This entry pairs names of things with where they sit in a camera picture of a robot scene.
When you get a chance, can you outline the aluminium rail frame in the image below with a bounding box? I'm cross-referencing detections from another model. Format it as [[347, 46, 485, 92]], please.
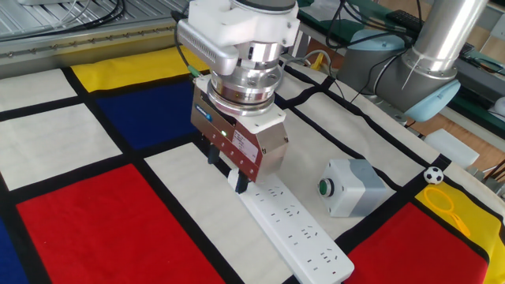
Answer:
[[0, 0, 190, 80]]

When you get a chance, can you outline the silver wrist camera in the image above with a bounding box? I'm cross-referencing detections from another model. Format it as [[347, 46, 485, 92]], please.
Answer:
[[176, 18, 240, 77]]

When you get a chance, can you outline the silver force torque sensor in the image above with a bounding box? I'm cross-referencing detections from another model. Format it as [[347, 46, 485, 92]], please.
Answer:
[[205, 39, 283, 118]]

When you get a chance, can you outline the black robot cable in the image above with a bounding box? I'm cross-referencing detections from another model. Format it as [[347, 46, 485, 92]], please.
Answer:
[[325, 0, 410, 104]]

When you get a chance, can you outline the green workbench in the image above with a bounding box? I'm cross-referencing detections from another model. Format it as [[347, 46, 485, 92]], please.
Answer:
[[295, 0, 505, 140]]

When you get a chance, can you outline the white cable tie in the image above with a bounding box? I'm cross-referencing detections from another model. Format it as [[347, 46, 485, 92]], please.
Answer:
[[400, 54, 423, 91]]

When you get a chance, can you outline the yellow plug connector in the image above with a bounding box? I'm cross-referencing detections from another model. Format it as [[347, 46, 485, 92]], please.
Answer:
[[309, 52, 325, 72]]

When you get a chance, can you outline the yellow plastic ring toy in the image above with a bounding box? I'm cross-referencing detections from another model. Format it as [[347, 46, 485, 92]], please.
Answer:
[[422, 185, 472, 238]]

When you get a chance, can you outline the colour block tablecloth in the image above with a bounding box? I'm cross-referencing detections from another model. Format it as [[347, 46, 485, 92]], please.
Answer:
[[0, 45, 505, 284]]

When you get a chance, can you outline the white foam block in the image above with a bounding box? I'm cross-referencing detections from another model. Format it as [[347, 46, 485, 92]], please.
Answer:
[[422, 128, 481, 170]]

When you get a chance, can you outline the black keyboard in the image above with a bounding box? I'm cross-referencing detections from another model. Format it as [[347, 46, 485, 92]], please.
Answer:
[[386, 9, 424, 36]]

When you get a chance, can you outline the black cable bundle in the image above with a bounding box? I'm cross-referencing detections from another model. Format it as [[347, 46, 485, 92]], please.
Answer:
[[0, 0, 126, 43]]

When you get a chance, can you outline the grey box green push button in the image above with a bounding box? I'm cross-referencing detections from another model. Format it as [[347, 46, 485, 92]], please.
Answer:
[[317, 158, 390, 219]]

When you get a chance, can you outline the white power strip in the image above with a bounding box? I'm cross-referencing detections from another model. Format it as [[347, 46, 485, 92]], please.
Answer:
[[226, 169, 355, 284]]

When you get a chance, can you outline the silver metal gripper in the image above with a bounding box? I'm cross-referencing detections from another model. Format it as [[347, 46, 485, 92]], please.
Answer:
[[190, 82, 290, 195]]

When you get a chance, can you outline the grey power strip cable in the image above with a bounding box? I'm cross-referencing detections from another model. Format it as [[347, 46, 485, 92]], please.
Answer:
[[280, 49, 333, 74]]

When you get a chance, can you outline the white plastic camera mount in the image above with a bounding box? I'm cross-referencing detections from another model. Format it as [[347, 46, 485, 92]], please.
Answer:
[[187, 0, 301, 49]]

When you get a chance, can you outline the black cable green plug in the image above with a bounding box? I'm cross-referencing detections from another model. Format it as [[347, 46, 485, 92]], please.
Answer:
[[170, 9, 203, 79]]

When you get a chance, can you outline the white computer mouse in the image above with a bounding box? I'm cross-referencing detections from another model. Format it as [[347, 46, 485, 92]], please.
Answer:
[[488, 96, 505, 119]]

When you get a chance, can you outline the small soccer ball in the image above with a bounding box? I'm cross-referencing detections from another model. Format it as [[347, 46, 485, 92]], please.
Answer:
[[423, 166, 445, 185]]

